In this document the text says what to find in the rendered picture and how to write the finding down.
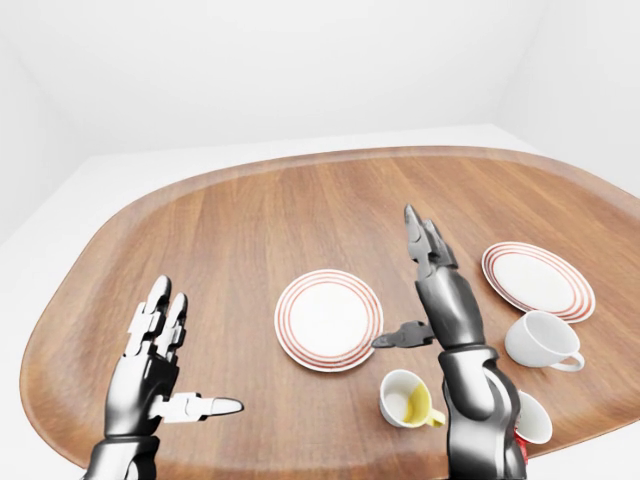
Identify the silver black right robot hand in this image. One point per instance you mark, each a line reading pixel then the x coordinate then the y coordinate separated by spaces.
pixel 450 310

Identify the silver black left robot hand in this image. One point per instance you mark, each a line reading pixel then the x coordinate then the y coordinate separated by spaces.
pixel 131 390

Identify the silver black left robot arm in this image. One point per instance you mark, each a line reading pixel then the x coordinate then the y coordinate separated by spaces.
pixel 122 459

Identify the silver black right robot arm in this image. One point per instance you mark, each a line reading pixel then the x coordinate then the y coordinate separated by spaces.
pixel 480 415

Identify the white plate with red rings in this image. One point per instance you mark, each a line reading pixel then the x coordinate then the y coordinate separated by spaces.
pixel 328 320
pixel 537 281

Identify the yellow mug with white inside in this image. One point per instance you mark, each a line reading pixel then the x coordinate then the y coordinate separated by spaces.
pixel 405 400

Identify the red mug with white inside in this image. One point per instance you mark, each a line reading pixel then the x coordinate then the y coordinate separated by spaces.
pixel 532 422

